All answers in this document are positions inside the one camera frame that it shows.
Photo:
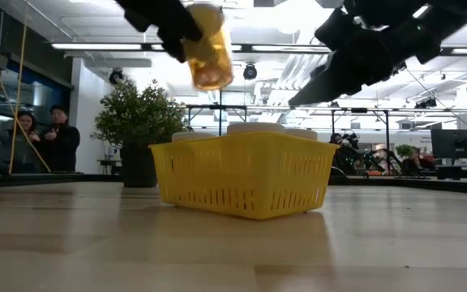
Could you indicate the ceiling light strip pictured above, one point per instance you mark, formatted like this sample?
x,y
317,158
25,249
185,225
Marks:
x,y
290,48
95,46

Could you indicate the small dark side table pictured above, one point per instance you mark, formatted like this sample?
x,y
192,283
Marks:
x,y
110,162

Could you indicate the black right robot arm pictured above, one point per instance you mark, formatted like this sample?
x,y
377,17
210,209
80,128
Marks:
x,y
452,12

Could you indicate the small green background plant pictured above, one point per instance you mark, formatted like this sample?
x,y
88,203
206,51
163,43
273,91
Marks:
x,y
404,151

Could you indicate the green artificial plant white buds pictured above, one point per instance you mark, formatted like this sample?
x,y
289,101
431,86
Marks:
x,y
136,113

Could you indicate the dark plant pot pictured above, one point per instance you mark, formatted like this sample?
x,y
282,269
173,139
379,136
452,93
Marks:
x,y
138,166

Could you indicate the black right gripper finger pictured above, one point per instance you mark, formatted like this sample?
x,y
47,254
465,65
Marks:
x,y
322,87
332,28

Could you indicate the black desk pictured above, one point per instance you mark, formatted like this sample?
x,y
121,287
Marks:
x,y
460,168

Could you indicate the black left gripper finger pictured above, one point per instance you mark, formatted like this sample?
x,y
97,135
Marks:
x,y
172,50
181,20

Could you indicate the orange pill bottle white cap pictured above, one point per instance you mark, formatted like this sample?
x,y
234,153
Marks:
x,y
211,61
255,128

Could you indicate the black ceiling spotlight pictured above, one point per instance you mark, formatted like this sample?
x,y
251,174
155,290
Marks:
x,y
250,71
116,76

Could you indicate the large black monitor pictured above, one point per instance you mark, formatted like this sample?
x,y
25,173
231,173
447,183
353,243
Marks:
x,y
456,144

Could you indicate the black background rig frame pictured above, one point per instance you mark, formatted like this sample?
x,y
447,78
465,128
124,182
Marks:
x,y
220,107
386,134

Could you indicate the yellow slotted plastic basket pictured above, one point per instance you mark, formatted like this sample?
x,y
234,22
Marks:
x,y
241,178

